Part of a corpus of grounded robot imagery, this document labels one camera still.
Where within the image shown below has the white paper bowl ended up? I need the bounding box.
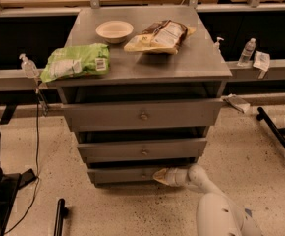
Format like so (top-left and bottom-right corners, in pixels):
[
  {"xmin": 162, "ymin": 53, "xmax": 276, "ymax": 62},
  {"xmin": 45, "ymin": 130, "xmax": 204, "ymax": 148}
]
[{"xmin": 95, "ymin": 21, "xmax": 134, "ymax": 44}]

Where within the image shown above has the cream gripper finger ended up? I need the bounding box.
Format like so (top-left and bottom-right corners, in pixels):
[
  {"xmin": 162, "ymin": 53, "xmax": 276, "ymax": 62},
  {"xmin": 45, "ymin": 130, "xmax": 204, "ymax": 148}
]
[
  {"xmin": 153, "ymin": 168, "xmax": 168, "ymax": 177},
  {"xmin": 153, "ymin": 176, "xmax": 170, "ymax": 186}
]

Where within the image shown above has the clear water bottle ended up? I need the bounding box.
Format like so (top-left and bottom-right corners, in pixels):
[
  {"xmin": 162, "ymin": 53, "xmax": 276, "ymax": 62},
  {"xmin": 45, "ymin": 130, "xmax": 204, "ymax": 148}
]
[{"xmin": 238, "ymin": 38, "xmax": 256, "ymax": 66}]

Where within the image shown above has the grey bottom drawer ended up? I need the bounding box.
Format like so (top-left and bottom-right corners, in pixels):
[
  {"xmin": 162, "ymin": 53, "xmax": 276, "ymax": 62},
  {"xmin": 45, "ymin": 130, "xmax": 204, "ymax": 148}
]
[{"xmin": 87, "ymin": 164, "xmax": 173, "ymax": 185}]

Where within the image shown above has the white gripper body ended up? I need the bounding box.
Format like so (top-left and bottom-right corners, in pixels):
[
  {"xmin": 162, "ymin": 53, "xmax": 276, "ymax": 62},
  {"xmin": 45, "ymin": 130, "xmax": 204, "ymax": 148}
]
[{"xmin": 166, "ymin": 168, "xmax": 189, "ymax": 187}]

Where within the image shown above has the green chip bag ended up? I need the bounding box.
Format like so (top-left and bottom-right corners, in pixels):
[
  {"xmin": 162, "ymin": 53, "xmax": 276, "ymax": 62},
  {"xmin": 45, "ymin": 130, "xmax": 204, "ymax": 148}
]
[{"xmin": 40, "ymin": 43, "xmax": 110, "ymax": 83}]

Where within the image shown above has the black bar bottom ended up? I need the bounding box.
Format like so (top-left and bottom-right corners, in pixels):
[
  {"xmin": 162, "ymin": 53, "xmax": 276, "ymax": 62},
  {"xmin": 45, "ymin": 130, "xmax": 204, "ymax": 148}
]
[{"xmin": 53, "ymin": 198, "xmax": 68, "ymax": 236}]

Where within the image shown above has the black hanging cable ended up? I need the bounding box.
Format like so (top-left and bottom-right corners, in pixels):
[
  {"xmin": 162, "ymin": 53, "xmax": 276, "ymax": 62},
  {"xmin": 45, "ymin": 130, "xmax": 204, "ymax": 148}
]
[{"xmin": 3, "ymin": 88, "xmax": 42, "ymax": 236}]

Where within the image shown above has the grey drawer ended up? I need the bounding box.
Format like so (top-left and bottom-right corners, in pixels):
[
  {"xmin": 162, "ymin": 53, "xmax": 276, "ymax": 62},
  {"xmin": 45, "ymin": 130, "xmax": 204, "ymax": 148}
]
[
  {"xmin": 78, "ymin": 138, "xmax": 207, "ymax": 163},
  {"xmin": 87, "ymin": 164, "xmax": 173, "ymax": 185},
  {"xmin": 63, "ymin": 99, "xmax": 223, "ymax": 132}
]

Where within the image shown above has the white paper packet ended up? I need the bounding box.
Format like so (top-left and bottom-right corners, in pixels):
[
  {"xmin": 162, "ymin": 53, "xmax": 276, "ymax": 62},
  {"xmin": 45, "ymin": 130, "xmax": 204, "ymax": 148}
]
[{"xmin": 253, "ymin": 51, "xmax": 270, "ymax": 79}]

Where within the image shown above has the right sanitizer pump bottle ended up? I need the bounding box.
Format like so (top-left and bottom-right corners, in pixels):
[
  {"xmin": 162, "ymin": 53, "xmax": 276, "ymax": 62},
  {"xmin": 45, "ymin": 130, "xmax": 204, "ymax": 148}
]
[{"xmin": 214, "ymin": 36, "xmax": 224, "ymax": 53}]

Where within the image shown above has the sanitizer pump bottle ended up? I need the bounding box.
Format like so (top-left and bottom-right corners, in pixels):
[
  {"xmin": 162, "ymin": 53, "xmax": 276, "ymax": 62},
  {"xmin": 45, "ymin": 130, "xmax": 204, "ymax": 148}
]
[
  {"xmin": 19, "ymin": 53, "xmax": 39, "ymax": 79},
  {"xmin": 214, "ymin": 36, "xmax": 224, "ymax": 53}
]

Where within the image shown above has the left sanitizer pump bottle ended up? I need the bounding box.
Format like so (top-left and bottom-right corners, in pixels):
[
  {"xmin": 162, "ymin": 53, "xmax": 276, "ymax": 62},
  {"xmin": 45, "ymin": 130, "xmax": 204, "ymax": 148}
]
[{"xmin": 19, "ymin": 53, "xmax": 39, "ymax": 79}]

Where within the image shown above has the grey top drawer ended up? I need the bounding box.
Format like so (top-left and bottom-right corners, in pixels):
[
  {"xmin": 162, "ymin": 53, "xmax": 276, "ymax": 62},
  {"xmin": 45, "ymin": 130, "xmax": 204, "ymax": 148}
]
[{"xmin": 63, "ymin": 99, "xmax": 223, "ymax": 132}]

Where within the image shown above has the brown yellow snack bag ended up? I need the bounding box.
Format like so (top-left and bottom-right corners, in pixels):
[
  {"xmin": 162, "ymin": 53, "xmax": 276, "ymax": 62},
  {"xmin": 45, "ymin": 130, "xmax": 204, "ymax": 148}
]
[{"xmin": 124, "ymin": 20, "xmax": 196, "ymax": 55}]

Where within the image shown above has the grey drawer cabinet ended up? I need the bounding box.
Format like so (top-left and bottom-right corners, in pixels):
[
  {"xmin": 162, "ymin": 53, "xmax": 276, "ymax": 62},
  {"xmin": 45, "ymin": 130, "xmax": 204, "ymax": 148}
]
[{"xmin": 50, "ymin": 5, "xmax": 233, "ymax": 189}]

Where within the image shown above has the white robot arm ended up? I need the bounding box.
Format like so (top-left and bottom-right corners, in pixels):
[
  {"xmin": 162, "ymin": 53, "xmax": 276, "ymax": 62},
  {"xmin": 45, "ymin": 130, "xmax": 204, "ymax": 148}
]
[{"xmin": 153, "ymin": 164, "xmax": 263, "ymax": 236}]

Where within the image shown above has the grey middle drawer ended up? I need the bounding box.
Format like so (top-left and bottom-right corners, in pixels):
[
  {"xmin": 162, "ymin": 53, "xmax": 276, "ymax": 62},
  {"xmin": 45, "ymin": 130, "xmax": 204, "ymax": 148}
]
[{"xmin": 78, "ymin": 138, "xmax": 207, "ymax": 163}]

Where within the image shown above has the folded grey cloth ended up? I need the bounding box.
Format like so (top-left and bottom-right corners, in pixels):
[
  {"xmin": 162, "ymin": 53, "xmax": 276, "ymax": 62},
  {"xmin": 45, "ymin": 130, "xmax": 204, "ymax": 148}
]
[{"xmin": 224, "ymin": 94, "xmax": 250, "ymax": 113}]

